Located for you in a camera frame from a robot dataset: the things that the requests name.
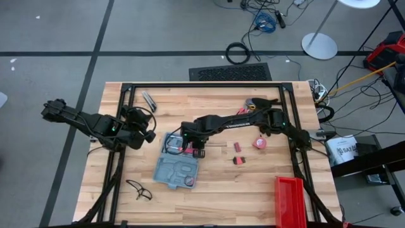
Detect thin black pole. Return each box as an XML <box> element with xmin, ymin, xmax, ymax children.
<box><xmin>316</xmin><ymin>0</ymin><xmax>398</xmax><ymax>104</ymax></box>

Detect black aluminium table frame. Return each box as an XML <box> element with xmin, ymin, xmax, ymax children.
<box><xmin>75</xmin><ymin>82</ymin><xmax>342</xmax><ymax>228</ymax></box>

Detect white printed bag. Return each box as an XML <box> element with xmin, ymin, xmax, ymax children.
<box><xmin>325</xmin><ymin>135</ymin><xmax>358</xmax><ymax>166</ymax></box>

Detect coiled blue cable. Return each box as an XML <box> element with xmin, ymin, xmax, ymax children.
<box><xmin>252</xmin><ymin>12</ymin><xmax>277</xmax><ymax>34</ymax></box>

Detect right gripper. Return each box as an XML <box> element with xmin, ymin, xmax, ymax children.
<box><xmin>180</xmin><ymin>116</ymin><xmax>211</xmax><ymax>153</ymax></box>

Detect black power strip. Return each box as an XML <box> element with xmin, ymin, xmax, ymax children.
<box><xmin>275</xmin><ymin>10</ymin><xmax>286</xmax><ymax>29</ymax></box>

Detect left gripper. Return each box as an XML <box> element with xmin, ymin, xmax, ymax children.
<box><xmin>121</xmin><ymin>107</ymin><xmax>157</xmax><ymax>150</ymax></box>

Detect black work glove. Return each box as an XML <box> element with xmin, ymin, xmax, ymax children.
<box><xmin>256</xmin><ymin>125</ymin><xmax>279</xmax><ymax>137</ymax></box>
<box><xmin>245</xmin><ymin>97</ymin><xmax>281</xmax><ymax>111</ymax></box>

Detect black floor vent grille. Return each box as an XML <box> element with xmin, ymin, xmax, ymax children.
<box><xmin>189</xmin><ymin>62</ymin><xmax>272</xmax><ymax>82</ymax></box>

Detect red plastic bin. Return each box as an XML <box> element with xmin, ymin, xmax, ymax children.
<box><xmin>273</xmin><ymin>175</ymin><xmax>308</xmax><ymax>228</ymax></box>

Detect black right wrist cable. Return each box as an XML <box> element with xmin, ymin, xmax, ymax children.
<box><xmin>165</xmin><ymin>134</ymin><xmax>186</xmax><ymax>156</ymax></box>

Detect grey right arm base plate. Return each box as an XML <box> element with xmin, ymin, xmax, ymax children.
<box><xmin>308</xmin><ymin>129</ymin><xmax>337</xmax><ymax>140</ymax></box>

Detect red black machine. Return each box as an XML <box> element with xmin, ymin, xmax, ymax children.
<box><xmin>362</xmin><ymin>30</ymin><xmax>405</xmax><ymax>75</ymax></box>

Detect white power strip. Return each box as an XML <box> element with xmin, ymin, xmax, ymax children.
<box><xmin>311</xmin><ymin>79</ymin><xmax>330</xmax><ymax>105</ymax></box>

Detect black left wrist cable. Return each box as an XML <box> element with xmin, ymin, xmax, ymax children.
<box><xmin>125</xmin><ymin>106</ymin><xmax>158</xmax><ymax>134</ymax></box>

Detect grey utility knife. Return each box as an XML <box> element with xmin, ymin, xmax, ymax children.
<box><xmin>141</xmin><ymin>91</ymin><xmax>158</xmax><ymax>114</ymax></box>

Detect black safety glasses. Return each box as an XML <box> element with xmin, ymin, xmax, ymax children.
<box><xmin>125</xmin><ymin>179</ymin><xmax>153</xmax><ymax>201</ymax></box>

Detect grey plastic tool case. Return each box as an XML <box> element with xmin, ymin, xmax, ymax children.
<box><xmin>153</xmin><ymin>132</ymin><xmax>201</xmax><ymax>191</ymax></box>

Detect coiled black cable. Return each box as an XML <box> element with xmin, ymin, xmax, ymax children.
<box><xmin>225</xmin><ymin>42</ymin><xmax>251</xmax><ymax>65</ymax></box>

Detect red tape measure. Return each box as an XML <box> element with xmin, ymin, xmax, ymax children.
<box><xmin>252</xmin><ymin>136</ymin><xmax>268</xmax><ymax>151</ymax></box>

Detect yellow floor cable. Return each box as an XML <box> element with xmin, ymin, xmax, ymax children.
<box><xmin>315</xmin><ymin>61</ymin><xmax>396</xmax><ymax>104</ymax></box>

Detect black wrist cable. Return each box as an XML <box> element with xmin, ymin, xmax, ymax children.
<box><xmin>125</xmin><ymin>106</ymin><xmax>158</xmax><ymax>134</ymax></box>
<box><xmin>165</xmin><ymin>134</ymin><xmax>186</xmax><ymax>156</ymax></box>

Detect white floor lamp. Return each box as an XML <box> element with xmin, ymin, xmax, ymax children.
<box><xmin>300</xmin><ymin>0</ymin><xmax>380</xmax><ymax>60</ymax></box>

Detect black side cart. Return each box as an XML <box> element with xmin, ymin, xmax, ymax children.
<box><xmin>330</xmin><ymin>134</ymin><xmax>405</xmax><ymax>212</ymax></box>

